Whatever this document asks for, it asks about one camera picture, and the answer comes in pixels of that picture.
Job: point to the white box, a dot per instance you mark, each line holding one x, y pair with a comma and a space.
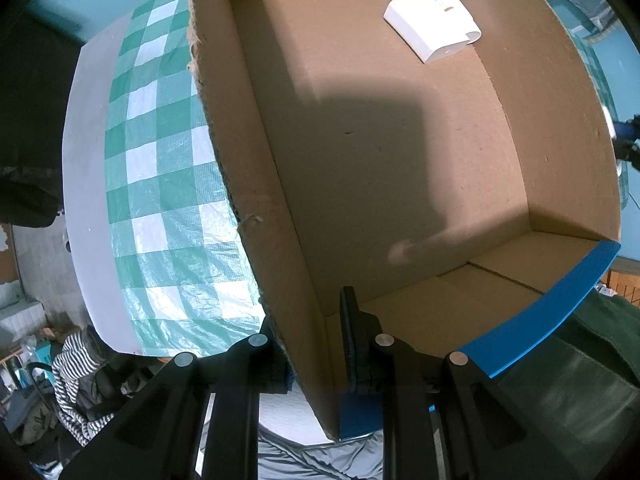
422, 30

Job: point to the green pants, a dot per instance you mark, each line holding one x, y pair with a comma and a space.
575, 385

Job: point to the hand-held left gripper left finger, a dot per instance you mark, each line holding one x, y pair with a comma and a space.
265, 362

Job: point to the blue-edged cardboard box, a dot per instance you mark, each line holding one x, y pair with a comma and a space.
400, 160

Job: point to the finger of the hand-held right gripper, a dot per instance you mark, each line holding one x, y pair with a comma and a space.
627, 140

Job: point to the striped cloth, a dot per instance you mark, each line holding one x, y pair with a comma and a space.
70, 360

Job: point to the teal box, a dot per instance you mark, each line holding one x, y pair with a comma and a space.
27, 377

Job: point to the grey bedding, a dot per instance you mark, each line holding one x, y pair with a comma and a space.
300, 460

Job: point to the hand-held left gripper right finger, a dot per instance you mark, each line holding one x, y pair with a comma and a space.
348, 340

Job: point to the green checkered tablecloth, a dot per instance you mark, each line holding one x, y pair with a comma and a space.
165, 210

